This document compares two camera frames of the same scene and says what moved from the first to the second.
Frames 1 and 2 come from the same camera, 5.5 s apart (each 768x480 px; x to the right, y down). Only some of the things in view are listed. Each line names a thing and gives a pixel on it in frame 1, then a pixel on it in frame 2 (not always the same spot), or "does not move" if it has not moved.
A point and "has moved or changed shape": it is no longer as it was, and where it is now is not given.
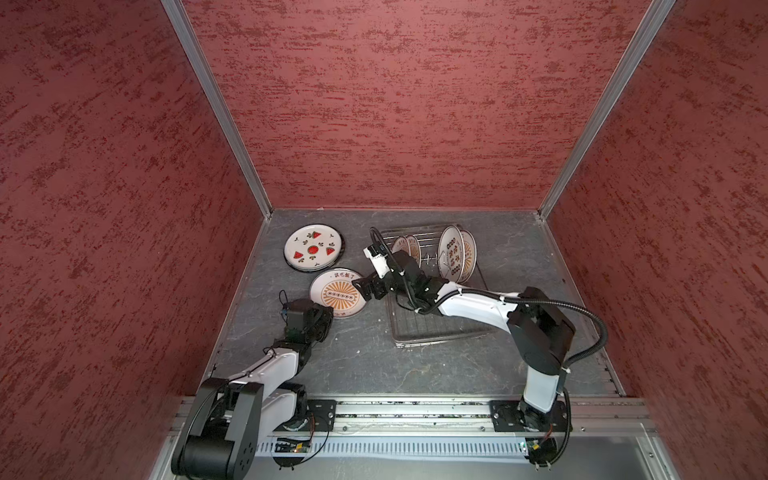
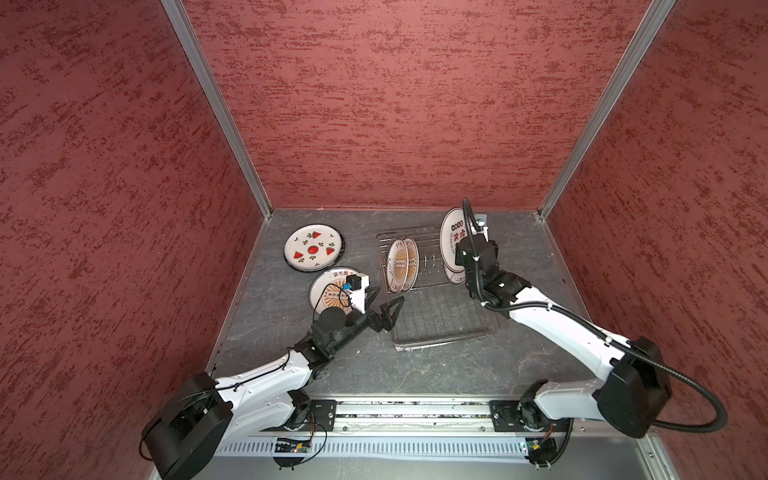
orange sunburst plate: x=334 y=287 does not move
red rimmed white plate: x=451 y=253 has moved or changed shape
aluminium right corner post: x=657 y=14 does not move
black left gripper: x=327 y=313 to x=387 y=322
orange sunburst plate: x=472 y=254 has moved or changed shape
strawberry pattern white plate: x=313 y=248 does not move
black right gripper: x=366 y=289 to x=458 y=255
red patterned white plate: x=415 y=248 does not move
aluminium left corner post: x=177 y=13 does not move
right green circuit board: x=541 y=450 does not move
